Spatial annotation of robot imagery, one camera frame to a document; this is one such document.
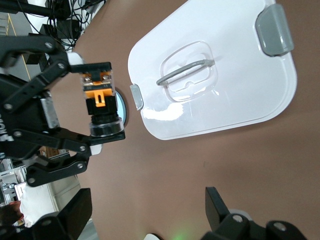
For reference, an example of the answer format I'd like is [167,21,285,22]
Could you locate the grey lid handle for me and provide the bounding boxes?
[156,58,216,87]

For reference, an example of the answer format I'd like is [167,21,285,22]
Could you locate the grey box latch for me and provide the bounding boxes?
[254,3,295,58]
[129,83,144,112]

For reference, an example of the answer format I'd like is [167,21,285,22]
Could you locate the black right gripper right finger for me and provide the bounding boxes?
[203,186,311,240]

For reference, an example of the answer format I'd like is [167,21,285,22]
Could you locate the white lidded storage box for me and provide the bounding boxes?
[127,0,300,141]

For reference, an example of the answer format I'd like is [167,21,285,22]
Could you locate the tangled black floor cables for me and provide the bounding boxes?
[24,0,109,51]

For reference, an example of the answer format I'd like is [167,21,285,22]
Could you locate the white cabinet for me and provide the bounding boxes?
[13,174,83,227]

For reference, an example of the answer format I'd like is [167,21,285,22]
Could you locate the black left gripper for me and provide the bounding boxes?
[0,34,126,188]

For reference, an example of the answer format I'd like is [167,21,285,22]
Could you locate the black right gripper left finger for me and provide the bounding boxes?
[31,187,93,240]

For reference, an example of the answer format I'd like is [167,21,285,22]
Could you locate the light blue round plate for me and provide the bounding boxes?
[114,87,129,126]

